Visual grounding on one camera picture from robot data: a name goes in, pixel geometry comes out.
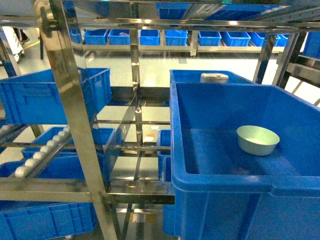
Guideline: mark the green bowl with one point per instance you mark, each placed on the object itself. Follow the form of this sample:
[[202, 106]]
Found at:
[[256, 140]]

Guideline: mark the stainless steel shelf rack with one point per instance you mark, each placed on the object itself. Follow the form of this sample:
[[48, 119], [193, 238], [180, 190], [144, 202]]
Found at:
[[286, 23]]

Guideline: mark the blue bin behind front bin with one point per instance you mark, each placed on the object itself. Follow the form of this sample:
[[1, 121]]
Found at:
[[194, 76]]

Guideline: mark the white cylindrical container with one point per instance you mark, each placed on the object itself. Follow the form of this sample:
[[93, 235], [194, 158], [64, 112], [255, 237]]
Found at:
[[214, 78]]

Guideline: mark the large blue bin front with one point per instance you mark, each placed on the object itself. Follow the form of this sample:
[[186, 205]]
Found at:
[[224, 193]]

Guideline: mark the blue crate on rollers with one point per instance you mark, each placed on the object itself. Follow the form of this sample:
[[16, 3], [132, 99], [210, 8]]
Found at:
[[34, 98]]

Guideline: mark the white roller track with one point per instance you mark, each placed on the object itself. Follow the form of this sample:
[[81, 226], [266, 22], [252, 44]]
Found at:
[[48, 145]]

